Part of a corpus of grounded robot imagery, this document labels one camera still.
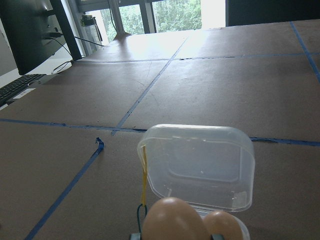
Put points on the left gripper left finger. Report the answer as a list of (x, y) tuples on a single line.
[(135, 236)]

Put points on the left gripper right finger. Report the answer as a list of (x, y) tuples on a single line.
[(217, 237)]

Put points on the brown egg from bowl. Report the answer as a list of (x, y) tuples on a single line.
[(173, 219)]

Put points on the brown egg in box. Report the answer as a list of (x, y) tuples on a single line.
[(222, 223)]

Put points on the clear plastic egg box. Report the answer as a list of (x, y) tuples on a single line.
[(211, 168)]

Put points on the black keyboard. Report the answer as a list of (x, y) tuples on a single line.
[(15, 87)]

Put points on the water bottle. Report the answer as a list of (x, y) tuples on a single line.
[(93, 35)]

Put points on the black monitor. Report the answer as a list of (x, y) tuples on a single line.
[(36, 30)]

